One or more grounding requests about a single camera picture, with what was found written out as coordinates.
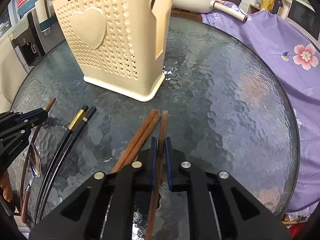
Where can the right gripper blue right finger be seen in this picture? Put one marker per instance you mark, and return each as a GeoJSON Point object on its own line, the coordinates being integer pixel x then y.
{"type": "Point", "coordinates": [168, 156]}

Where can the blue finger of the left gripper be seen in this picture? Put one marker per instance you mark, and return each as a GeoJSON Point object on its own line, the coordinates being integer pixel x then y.
{"type": "Point", "coordinates": [34, 117]}

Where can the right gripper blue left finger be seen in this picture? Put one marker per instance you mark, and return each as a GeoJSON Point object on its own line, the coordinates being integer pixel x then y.
{"type": "Point", "coordinates": [153, 153]}

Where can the brown wooden chopstick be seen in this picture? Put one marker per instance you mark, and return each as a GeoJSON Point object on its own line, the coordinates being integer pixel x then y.
{"type": "Point", "coordinates": [159, 163]}
{"type": "Point", "coordinates": [140, 137]}
{"type": "Point", "coordinates": [143, 142]}

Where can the metal spoon brown handle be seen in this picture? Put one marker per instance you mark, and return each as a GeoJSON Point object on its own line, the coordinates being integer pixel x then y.
{"type": "Point", "coordinates": [34, 162]}

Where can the black chopstick gold band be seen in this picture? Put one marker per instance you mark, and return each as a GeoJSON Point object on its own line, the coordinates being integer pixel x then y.
{"type": "Point", "coordinates": [57, 153]}

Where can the left hand gold nails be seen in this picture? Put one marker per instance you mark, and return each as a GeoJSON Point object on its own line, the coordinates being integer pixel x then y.
{"type": "Point", "coordinates": [6, 187]}

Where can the black chopstick thin band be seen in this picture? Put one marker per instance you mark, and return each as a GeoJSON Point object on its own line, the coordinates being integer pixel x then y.
{"type": "Point", "coordinates": [67, 148]}

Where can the water dispenser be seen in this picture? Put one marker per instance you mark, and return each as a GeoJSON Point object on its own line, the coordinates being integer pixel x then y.
{"type": "Point", "coordinates": [32, 40]}

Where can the cream plastic utensil holder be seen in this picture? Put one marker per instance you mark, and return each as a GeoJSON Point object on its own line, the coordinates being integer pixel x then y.
{"type": "Point", "coordinates": [118, 44]}

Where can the purple floral cloth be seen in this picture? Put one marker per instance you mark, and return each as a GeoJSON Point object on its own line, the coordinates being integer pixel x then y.
{"type": "Point", "coordinates": [295, 61]}

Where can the dark glass bottle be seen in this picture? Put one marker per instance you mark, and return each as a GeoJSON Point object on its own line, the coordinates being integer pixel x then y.
{"type": "Point", "coordinates": [277, 6]}

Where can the white microwave oven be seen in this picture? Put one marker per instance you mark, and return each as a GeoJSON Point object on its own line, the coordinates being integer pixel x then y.
{"type": "Point", "coordinates": [304, 18]}

